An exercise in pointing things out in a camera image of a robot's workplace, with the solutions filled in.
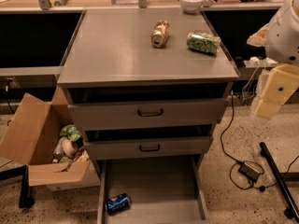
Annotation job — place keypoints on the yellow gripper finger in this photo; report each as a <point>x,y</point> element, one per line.
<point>274,89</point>

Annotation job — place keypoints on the blue pepsi can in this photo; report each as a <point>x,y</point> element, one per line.
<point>117,203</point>

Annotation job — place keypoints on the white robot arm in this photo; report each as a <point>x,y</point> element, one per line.
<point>280,39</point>

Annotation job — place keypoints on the green soda can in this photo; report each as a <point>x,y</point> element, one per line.
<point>203,42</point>

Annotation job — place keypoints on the top grey drawer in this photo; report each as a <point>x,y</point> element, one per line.
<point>151,114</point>

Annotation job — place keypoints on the grey drawer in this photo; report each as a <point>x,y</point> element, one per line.
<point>161,190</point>
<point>143,148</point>
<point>151,114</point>

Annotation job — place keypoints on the orange soda can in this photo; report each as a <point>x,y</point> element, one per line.
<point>160,34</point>

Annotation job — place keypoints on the grey drawer cabinet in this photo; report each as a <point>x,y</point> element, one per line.
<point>112,60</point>

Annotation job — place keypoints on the bottom grey drawer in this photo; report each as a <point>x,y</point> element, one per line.
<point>161,190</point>

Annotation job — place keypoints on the middle grey drawer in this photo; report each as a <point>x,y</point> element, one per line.
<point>143,148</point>

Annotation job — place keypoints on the white power strip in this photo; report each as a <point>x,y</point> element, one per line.
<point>265,62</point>

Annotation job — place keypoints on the black power adapter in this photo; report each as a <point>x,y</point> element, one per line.
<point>249,172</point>

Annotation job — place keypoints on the white bowl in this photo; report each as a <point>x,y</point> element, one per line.
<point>190,6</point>

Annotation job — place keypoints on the black metal stand leg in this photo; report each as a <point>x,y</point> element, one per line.
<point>292,210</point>

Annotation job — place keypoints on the green chip bag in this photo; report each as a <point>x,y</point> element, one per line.
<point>71,132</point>

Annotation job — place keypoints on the white round object in box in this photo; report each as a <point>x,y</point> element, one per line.
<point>70,148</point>

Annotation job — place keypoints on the brown cardboard box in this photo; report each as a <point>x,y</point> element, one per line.
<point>32,136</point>

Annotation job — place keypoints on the black chair leg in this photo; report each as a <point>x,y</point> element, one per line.
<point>26,198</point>

